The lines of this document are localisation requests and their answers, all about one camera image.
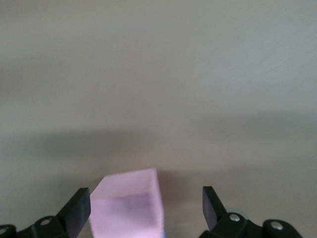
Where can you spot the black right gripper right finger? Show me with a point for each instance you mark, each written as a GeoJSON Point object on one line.
{"type": "Point", "coordinates": [223, 223]}

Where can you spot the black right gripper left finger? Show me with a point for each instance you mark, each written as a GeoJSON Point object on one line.
{"type": "Point", "coordinates": [71, 213]}

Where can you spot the pink foam cube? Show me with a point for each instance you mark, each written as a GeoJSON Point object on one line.
{"type": "Point", "coordinates": [126, 210]}

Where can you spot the brown table cover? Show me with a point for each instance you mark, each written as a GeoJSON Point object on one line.
{"type": "Point", "coordinates": [158, 74]}

